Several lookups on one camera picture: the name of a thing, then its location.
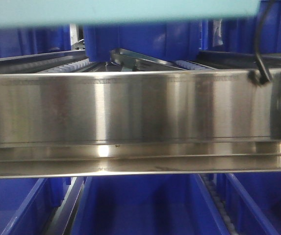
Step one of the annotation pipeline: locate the light cyan plastic bin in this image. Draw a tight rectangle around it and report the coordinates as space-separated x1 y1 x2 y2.
0 0 259 28

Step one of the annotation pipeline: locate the steel shelf front beam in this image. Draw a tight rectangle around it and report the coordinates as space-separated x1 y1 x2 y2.
0 69 281 178

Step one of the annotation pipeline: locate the blue bin centre behind beam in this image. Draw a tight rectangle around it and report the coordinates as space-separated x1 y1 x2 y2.
83 21 201 62

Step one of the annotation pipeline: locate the black cable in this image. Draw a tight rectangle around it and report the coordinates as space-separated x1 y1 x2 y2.
248 0 276 86

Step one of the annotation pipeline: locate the blue bin lower right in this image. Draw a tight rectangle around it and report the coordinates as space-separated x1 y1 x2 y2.
214 172 281 235

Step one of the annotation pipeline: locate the blue bin lower centre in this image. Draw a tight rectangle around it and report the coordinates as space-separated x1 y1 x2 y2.
71 174 229 235

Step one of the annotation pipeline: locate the blue bin lower left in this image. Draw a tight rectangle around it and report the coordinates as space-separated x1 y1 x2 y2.
0 177 71 235

